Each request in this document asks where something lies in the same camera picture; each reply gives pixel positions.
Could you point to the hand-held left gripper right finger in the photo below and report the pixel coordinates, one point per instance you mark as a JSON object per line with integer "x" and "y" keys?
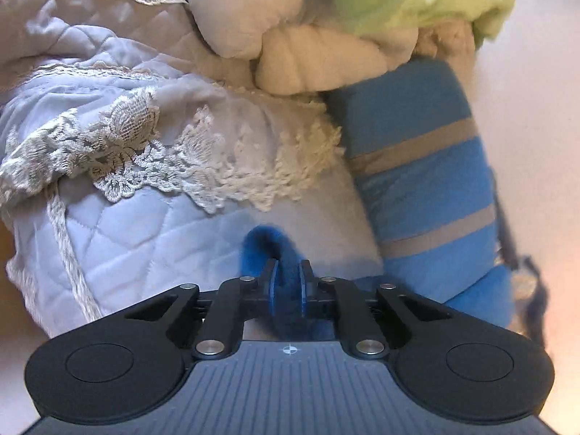
{"x": 304, "y": 287}

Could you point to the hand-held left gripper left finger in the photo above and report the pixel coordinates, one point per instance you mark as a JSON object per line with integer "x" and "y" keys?
{"x": 271, "y": 287}

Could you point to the blue fleece jacket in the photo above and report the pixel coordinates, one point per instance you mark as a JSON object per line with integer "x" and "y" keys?
{"x": 287, "y": 276}

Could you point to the blue striped pillow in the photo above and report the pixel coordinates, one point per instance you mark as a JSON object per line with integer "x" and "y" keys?
{"x": 417, "y": 181}

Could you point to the beige comforter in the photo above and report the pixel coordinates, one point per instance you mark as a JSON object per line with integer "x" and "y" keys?
{"x": 299, "y": 59}

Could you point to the pale quilted lace bedspread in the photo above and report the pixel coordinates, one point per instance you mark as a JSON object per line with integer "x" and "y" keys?
{"x": 136, "y": 77}

